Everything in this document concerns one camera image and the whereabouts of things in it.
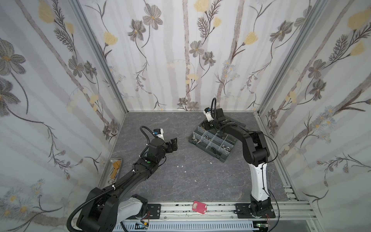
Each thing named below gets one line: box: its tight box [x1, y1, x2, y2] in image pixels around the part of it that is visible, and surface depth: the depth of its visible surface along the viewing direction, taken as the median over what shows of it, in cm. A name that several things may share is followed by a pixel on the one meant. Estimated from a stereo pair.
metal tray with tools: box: [107, 157, 123, 185], surface depth 92 cm
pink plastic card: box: [191, 200, 207, 215], surface depth 76 cm
